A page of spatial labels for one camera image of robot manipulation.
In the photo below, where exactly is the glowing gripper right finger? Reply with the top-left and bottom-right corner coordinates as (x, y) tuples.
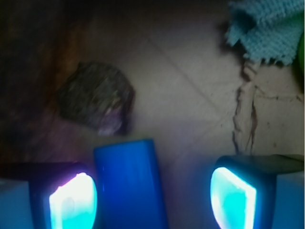
(210, 155), (305, 229)

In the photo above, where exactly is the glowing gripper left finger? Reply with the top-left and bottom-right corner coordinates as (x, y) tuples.
(0, 162), (97, 229)

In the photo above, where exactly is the blue block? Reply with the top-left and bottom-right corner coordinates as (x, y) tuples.
(93, 139), (168, 229)

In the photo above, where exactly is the dark brown rock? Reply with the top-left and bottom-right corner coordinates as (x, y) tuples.
(57, 62), (135, 135)

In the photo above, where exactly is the brown paper bag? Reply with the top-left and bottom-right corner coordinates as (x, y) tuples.
(0, 0), (305, 229)

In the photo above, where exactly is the green plush toy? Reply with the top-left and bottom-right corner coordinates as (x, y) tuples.
(295, 32), (305, 93)

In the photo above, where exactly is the light blue towel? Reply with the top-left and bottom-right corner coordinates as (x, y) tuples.
(225, 0), (305, 65)

